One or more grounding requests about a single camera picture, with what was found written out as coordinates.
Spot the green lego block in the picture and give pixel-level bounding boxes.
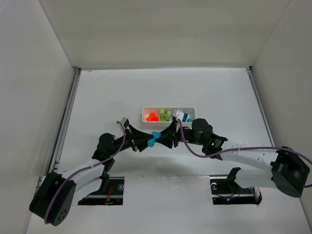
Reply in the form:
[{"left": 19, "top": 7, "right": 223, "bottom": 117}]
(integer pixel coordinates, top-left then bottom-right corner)
[
  {"left": 159, "top": 109, "right": 167, "bottom": 121},
  {"left": 164, "top": 110, "right": 173, "bottom": 121}
]

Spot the orange round lego piece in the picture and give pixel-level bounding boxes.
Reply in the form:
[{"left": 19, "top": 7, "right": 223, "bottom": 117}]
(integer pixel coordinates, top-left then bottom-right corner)
[{"left": 146, "top": 113, "right": 159, "bottom": 122}]

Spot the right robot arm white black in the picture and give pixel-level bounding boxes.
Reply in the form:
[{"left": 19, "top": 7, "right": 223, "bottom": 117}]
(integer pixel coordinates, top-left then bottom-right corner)
[{"left": 156, "top": 118, "right": 310, "bottom": 198}]

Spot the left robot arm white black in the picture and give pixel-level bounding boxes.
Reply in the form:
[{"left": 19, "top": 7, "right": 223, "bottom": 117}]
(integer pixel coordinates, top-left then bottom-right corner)
[{"left": 29, "top": 122, "right": 154, "bottom": 226}]

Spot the white three-compartment tray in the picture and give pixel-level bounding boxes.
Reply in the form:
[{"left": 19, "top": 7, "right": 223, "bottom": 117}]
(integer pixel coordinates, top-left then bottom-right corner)
[{"left": 142, "top": 106, "right": 196, "bottom": 127}]

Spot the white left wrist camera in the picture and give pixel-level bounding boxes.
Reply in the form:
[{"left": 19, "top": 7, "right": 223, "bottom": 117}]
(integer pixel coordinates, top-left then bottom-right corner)
[{"left": 117, "top": 117, "right": 129, "bottom": 131}]

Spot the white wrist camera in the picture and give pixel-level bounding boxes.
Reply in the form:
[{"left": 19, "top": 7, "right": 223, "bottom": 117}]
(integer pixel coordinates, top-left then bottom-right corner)
[
  {"left": 117, "top": 117, "right": 129, "bottom": 131},
  {"left": 173, "top": 109, "right": 185, "bottom": 122}
]

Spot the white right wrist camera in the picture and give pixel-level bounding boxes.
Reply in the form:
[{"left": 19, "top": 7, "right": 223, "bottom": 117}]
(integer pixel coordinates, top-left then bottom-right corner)
[{"left": 173, "top": 109, "right": 185, "bottom": 122}]

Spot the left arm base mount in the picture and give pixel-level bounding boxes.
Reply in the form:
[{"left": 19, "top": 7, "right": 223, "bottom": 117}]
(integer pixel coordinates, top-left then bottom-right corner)
[{"left": 78, "top": 174, "right": 125, "bottom": 206}]

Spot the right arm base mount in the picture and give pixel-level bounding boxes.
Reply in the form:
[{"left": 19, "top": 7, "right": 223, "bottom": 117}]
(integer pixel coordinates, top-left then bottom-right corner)
[{"left": 210, "top": 167, "right": 262, "bottom": 205}]

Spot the left aluminium table rail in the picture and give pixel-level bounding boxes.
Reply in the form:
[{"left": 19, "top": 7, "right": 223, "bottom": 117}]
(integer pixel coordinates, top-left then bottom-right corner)
[{"left": 34, "top": 66, "right": 81, "bottom": 195}]

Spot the aluminium table rail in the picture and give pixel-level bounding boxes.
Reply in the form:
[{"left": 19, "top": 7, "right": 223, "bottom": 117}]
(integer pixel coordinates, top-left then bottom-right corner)
[
  {"left": 242, "top": 67, "right": 275, "bottom": 147},
  {"left": 34, "top": 66, "right": 81, "bottom": 195}
]

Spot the right aluminium table rail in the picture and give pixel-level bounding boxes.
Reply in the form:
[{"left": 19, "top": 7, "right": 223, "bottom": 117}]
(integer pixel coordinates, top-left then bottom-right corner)
[{"left": 242, "top": 67, "right": 275, "bottom": 147}]

